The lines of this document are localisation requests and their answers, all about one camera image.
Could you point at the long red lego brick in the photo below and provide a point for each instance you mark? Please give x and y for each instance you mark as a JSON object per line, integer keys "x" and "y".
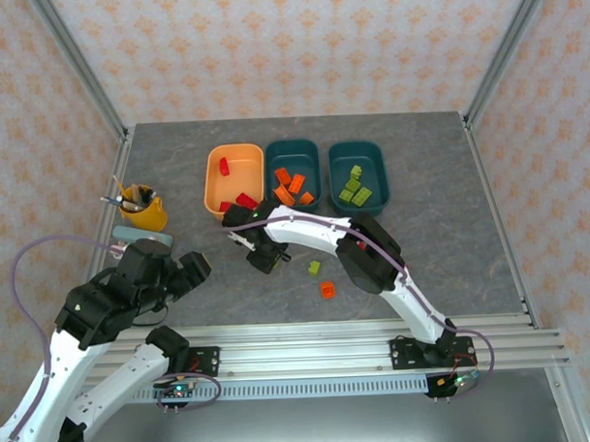
{"x": 246, "y": 199}

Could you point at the red lego piece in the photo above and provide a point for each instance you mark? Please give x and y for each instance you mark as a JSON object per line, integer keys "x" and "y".
{"x": 225, "y": 206}

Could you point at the orange curved lego piece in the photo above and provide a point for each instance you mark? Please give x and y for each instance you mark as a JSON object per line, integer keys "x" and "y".
{"x": 284, "y": 196}

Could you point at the orange lego brick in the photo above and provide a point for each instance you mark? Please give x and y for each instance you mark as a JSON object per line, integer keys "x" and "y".
{"x": 296, "y": 182}
{"x": 283, "y": 176}

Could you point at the small red lego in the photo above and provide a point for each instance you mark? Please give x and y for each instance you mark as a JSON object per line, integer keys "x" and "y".
{"x": 223, "y": 166}

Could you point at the small orange arch lego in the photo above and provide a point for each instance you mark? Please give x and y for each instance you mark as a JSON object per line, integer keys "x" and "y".
{"x": 306, "y": 198}

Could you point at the green square lego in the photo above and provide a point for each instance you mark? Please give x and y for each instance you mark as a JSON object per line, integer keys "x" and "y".
{"x": 345, "y": 196}

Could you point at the green lego brick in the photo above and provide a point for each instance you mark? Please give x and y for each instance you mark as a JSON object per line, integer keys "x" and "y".
{"x": 362, "y": 197}
{"x": 353, "y": 185}

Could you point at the small green lego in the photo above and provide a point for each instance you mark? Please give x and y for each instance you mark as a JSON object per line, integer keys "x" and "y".
{"x": 355, "y": 172}
{"x": 314, "y": 268}

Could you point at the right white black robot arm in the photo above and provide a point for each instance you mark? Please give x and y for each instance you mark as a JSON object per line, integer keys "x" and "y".
{"x": 315, "y": 230}

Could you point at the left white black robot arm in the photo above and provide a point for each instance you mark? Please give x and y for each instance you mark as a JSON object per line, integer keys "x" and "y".
{"x": 68, "y": 374}

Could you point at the orange plastic container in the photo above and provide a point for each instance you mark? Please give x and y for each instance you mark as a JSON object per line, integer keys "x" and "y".
{"x": 237, "y": 177}

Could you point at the pink flat block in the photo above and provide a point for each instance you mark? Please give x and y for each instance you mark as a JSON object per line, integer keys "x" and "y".
{"x": 116, "y": 249}

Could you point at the orange square lego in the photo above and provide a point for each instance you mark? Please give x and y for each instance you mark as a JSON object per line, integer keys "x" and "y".
{"x": 328, "y": 290}

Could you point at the blue grey eraser block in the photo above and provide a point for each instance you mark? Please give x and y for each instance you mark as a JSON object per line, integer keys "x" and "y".
{"x": 130, "y": 234}

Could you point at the yellow pen cup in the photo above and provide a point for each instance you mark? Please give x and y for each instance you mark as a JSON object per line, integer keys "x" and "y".
{"x": 142, "y": 216}

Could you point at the teal plastic container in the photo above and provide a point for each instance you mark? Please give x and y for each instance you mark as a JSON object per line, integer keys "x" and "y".
{"x": 370, "y": 165}
{"x": 305, "y": 155}

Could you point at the black marker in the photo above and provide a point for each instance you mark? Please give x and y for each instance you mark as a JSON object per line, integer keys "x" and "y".
{"x": 149, "y": 193}

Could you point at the brown wooden stick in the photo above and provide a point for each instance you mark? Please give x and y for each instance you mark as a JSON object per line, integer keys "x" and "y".
{"x": 136, "y": 193}

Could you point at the black silver pen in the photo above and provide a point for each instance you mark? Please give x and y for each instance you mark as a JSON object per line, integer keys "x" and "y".
{"x": 116, "y": 200}

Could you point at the left circuit board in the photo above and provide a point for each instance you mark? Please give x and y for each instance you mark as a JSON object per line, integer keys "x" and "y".
{"x": 177, "y": 391}

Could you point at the circuit board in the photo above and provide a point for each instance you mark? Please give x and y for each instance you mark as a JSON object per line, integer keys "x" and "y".
{"x": 177, "y": 391}
{"x": 458, "y": 381}

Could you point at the yellow pencil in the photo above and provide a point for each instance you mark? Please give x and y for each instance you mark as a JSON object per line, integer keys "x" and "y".
{"x": 120, "y": 184}

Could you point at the grey metal panel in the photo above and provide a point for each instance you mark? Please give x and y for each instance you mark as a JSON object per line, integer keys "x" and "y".
{"x": 307, "y": 429}

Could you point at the right circuit board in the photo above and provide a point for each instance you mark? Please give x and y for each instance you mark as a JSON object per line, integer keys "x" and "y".
{"x": 458, "y": 381}

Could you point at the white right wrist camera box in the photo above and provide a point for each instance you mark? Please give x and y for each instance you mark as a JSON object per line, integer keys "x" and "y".
{"x": 241, "y": 240}

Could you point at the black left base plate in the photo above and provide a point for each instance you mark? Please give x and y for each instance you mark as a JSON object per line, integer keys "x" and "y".
{"x": 205, "y": 360}

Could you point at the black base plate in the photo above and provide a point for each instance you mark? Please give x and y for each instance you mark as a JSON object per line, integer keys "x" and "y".
{"x": 205, "y": 360}
{"x": 406, "y": 353}

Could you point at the aluminium front rail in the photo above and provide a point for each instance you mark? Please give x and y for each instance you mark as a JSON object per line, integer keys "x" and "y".
{"x": 304, "y": 349}

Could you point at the aluminium side rail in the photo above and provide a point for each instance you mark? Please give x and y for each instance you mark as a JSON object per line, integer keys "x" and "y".
{"x": 122, "y": 159}
{"x": 485, "y": 175}

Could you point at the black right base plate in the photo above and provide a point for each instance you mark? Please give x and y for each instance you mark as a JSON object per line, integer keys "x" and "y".
{"x": 406, "y": 353}

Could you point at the aluminium frame post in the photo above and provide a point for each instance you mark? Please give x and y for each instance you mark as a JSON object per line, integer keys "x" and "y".
{"x": 570, "y": 410}
{"x": 76, "y": 68}
{"x": 507, "y": 53}

